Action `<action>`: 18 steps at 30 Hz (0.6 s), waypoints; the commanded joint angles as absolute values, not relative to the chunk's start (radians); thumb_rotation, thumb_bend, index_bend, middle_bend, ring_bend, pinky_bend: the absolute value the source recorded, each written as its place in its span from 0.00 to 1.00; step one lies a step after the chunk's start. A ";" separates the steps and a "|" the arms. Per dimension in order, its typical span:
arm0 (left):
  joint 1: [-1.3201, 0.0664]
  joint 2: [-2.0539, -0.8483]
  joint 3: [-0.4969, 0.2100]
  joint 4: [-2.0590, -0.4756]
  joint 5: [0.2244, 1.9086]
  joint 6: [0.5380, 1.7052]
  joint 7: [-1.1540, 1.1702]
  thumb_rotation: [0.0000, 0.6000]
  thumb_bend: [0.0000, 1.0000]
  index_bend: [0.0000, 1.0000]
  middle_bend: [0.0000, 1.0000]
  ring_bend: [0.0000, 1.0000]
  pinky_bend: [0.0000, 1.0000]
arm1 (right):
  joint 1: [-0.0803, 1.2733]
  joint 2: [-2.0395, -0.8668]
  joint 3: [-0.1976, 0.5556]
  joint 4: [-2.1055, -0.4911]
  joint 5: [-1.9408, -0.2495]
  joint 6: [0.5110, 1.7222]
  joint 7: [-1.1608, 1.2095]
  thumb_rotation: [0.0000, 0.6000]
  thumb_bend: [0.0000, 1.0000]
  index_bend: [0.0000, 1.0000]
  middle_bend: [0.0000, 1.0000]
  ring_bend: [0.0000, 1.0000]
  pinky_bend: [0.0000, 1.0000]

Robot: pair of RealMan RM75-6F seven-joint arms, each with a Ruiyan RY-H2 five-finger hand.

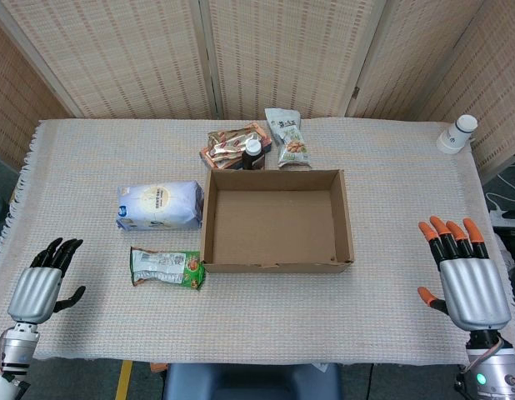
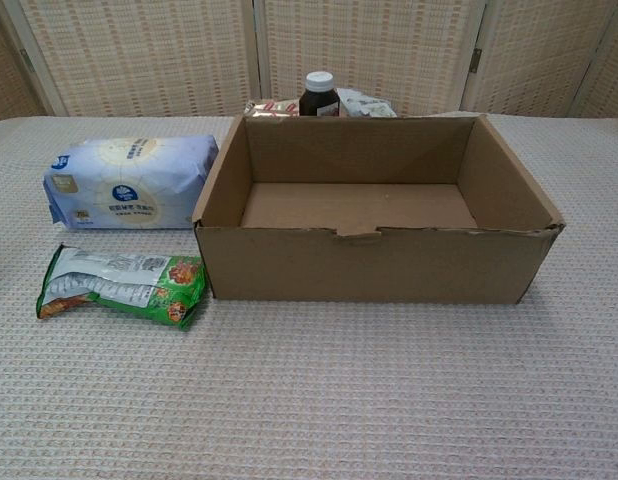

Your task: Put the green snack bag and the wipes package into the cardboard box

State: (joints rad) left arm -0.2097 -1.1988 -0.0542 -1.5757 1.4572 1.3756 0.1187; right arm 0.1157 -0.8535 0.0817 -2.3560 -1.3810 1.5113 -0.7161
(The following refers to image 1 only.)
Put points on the right silver hand orange fingertips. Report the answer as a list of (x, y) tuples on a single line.
[(474, 287)]

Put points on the metal screen hinge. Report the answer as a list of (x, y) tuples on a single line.
[(356, 92)]

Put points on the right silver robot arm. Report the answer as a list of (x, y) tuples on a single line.
[(488, 371)]

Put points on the pale blue tissue pack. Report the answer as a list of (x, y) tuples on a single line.
[(159, 204)]

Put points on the woven folding screen panel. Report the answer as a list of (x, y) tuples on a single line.
[(495, 83), (116, 58), (407, 62), (286, 54), (16, 116)]

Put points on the beige woven tablecloth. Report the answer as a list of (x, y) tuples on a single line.
[(257, 316)]

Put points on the gold and orange snack packets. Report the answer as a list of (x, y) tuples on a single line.
[(226, 146)]

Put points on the brown bottle white cap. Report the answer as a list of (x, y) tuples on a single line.
[(252, 157)]

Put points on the white power strip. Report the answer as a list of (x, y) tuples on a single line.
[(503, 217)]

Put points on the open brown cardboard box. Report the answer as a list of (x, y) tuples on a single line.
[(278, 218)]

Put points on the green snack packet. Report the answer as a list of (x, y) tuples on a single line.
[(168, 268)]

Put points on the dark blue seat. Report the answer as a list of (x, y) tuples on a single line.
[(251, 383)]

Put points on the grey almond snack bag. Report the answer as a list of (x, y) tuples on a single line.
[(290, 141)]

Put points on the left silver hand black fingers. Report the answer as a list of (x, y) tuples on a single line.
[(34, 293)]

